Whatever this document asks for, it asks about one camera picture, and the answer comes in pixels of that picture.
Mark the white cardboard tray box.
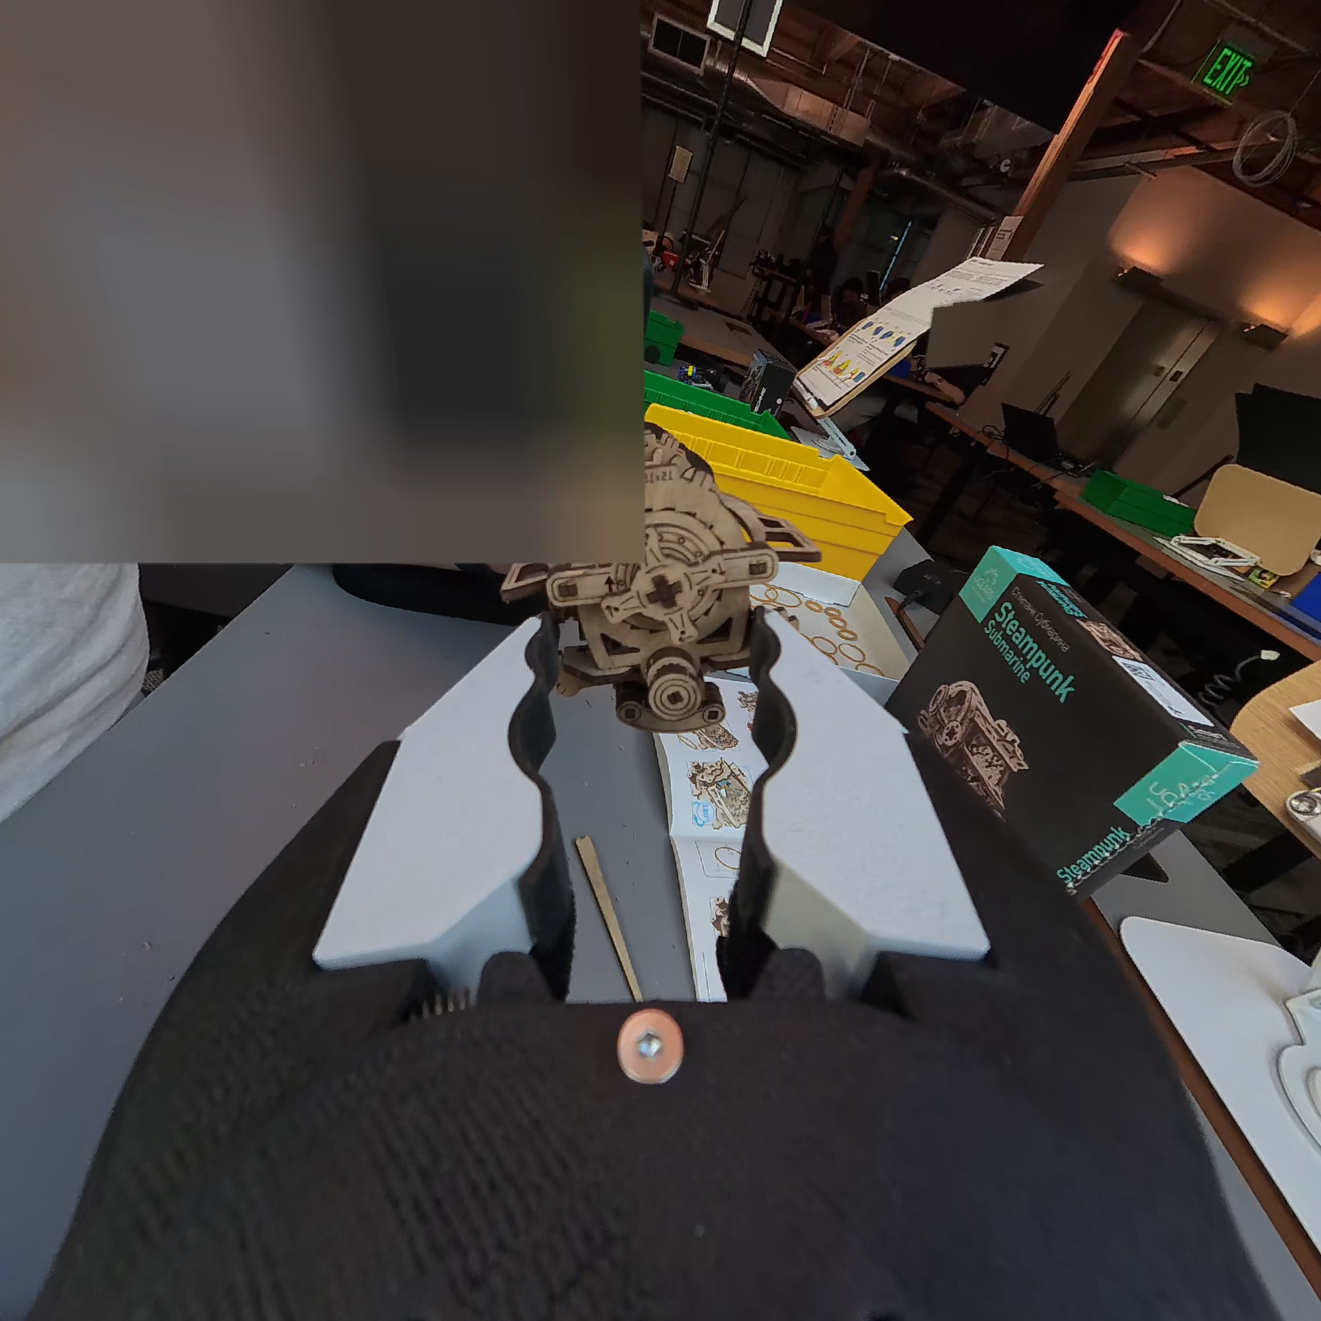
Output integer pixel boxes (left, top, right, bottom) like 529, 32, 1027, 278
747, 572, 922, 680

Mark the grey desk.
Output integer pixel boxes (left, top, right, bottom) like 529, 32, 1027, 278
0, 520, 1321, 1321

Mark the small black box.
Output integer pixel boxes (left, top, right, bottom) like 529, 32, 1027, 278
740, 350, 798, 417

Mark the thin wooden wedge stick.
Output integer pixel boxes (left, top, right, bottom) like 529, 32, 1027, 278
575, 833, 644, 1003

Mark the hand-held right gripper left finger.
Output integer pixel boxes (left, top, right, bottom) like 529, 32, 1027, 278
311, 618, 579, 997

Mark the black device with cable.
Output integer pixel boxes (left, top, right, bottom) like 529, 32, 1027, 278
891, 561, 967, 613

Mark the black laptop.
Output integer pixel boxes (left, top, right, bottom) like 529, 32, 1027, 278
1001, 404, 1086, 475

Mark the black model kit box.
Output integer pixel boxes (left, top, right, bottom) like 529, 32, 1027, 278
885, 545, 1261, 898

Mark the yellow plastic bin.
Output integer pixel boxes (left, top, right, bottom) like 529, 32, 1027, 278
644, 404, 917, 587

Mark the green exit sign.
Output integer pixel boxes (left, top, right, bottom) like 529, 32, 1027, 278
1192, 41, 1260, 103

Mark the group of rubber bands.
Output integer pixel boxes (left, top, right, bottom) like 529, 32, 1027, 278
751, 583, 879, 672

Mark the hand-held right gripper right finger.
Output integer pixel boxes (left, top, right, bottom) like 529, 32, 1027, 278
721, 610, 995, 1000

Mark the round wooden table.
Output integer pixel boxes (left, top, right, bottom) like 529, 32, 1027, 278
1229, 661, 1321, 860

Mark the shallow green tray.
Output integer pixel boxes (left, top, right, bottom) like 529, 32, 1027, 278
1080, 469, 1199, 539

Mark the wooden mechanical gear model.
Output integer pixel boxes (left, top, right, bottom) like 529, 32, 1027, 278
500, 424, 823, 734

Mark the open instruction booklet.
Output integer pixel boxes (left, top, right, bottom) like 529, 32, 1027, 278
655, 670, 779, 1003

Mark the white flat board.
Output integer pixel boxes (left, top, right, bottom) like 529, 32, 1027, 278
1120, 916, 1321, 1211

